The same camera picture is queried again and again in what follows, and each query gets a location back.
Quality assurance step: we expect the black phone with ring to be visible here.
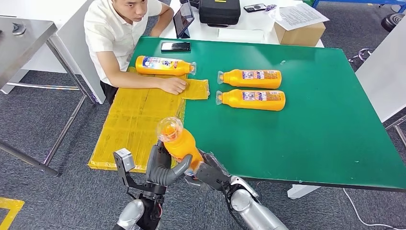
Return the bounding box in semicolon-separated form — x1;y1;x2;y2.
243;3;267;13

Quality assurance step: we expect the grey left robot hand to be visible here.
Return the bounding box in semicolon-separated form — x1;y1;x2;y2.
146;139;193;188

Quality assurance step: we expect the yellow taped cardboard sheet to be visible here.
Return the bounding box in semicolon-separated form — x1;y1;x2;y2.
88;66;211;173

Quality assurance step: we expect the person's right hand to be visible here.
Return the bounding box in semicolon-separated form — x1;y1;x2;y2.
158;77;188;95

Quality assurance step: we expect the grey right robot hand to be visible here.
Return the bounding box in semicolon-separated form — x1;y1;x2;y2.
184;149;231;188

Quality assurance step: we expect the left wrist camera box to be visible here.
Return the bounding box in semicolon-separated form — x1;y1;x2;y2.
113;148;151;193

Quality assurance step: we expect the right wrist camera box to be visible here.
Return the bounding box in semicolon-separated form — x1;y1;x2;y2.
194;162;232;192

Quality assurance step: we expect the white table foot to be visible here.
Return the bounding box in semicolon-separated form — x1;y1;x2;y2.
287;184;322;200

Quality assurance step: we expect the brown cardboard box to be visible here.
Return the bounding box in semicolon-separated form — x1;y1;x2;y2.
273;21;327;47

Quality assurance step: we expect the orange detergent bottle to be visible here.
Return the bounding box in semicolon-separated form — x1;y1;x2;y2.
156;116;205;172
215;89;286;112
217;69;282;90
135;55;197;77

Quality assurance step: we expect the blue metal rack frame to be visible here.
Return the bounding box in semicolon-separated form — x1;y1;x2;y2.
312;0;406;13

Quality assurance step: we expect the printed paper sheet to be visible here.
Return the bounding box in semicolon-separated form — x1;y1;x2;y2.
269;3;330;32

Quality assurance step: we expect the black tablet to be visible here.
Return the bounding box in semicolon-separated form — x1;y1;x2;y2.
172;1;195;39

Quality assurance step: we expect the person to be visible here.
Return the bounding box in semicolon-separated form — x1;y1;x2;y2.
83;0;188;105

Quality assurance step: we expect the black round stool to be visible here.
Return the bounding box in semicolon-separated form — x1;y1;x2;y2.
380;13;406;33

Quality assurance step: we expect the grey metal part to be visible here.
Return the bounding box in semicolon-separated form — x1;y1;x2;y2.
11;23;27;36

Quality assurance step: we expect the steel table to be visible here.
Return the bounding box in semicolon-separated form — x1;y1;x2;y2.
0;16;96;178

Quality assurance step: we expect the yellow floor marking tape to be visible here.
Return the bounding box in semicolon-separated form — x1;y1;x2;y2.
0;197;25;230

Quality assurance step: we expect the black smartphone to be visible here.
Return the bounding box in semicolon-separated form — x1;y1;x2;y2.
160;41;192;53

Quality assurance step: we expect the white floor cable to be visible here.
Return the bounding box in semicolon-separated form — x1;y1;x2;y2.
342;188;406;230

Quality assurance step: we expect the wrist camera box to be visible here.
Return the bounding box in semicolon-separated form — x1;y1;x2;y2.
113;148;151;193
194;162;232;192

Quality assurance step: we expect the black carrying case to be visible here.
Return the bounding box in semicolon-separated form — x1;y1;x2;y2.
198;0;241;28

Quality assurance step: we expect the coiled white cable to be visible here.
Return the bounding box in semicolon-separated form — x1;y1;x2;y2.
348;47;375;63

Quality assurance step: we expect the white side table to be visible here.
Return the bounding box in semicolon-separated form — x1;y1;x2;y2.
355;16;406;148

